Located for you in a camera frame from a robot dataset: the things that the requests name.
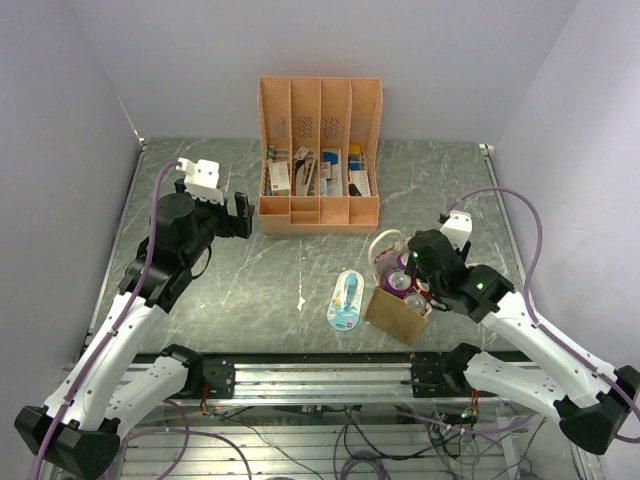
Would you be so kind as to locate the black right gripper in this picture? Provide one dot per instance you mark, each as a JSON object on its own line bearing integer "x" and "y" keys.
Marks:
{"x": 413, "y": 269}

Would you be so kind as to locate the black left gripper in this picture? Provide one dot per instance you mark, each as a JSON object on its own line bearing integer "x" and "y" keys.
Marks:
{"x": 231, "y": 224}

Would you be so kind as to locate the purple Fanta can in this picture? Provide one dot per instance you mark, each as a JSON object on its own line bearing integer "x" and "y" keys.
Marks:
{"x": 402, "y": 260}

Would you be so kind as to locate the brown canvas tote bag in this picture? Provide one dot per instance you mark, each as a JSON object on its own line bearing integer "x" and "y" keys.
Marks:
{"x": 385, "y": 311}

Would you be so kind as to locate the red cola can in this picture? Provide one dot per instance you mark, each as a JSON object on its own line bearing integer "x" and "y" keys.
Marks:
{"x": 422, "y": 287}

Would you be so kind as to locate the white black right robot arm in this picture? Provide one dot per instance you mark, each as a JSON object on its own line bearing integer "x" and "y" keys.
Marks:
{"x": 588, "y": 398}

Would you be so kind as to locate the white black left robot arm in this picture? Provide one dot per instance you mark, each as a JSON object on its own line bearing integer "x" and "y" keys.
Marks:
{"x": 80, "y": 426}

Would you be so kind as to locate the silver top soda can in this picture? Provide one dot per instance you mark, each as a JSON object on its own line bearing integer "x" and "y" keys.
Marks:
{"x": 416, "y": 302}

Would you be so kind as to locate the white red box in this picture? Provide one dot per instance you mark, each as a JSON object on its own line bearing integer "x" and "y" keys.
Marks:
{"x": 279, "y": 177}

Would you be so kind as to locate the blue white stationery packs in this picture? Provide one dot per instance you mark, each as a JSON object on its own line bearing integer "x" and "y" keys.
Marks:
{"x": 331, "y": 178}

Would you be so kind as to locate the orange plastic file organizer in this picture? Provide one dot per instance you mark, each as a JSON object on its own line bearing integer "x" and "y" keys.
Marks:
{"x": 317, "y": 113}

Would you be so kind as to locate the white black label pack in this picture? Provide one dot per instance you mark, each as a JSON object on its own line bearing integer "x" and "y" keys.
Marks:
{"x": 358, "y": 178}

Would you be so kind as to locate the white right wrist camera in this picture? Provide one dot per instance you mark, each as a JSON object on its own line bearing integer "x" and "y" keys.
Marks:
{"x": 457, "y": 227}

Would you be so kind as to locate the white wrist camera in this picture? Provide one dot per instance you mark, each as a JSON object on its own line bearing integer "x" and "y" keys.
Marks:
{"x": 201, "y": 180}
{"x": 457, "y": 227}

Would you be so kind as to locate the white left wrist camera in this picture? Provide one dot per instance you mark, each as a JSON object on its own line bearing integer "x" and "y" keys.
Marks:
{"x": 201, "y": 180}

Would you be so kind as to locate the aluminium rail frame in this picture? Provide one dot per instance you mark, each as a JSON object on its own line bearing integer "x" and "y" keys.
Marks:
{"x": 270, "y": 379}

